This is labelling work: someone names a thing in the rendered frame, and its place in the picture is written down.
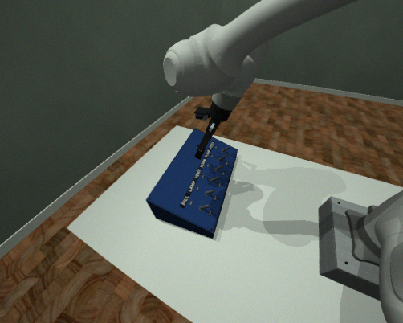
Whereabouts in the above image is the blue switch panel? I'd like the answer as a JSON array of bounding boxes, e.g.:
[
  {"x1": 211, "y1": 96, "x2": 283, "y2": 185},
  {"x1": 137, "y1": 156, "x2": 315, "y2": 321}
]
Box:
[{"x1": 146, "y1": 128, "x2": 238, "y2": 239}]

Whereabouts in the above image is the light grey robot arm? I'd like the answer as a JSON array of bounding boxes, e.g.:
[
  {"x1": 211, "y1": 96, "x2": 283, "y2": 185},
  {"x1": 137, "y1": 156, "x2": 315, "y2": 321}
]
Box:
[{"x1": 164, "y1": 0, "x2": 403, "y2": 323}]

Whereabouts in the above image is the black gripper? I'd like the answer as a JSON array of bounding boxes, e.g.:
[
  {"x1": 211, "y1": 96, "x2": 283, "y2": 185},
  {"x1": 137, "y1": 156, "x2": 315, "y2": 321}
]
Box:
[{"x1": 194, "y1": 101, "x2": 232, "y2": 160}]

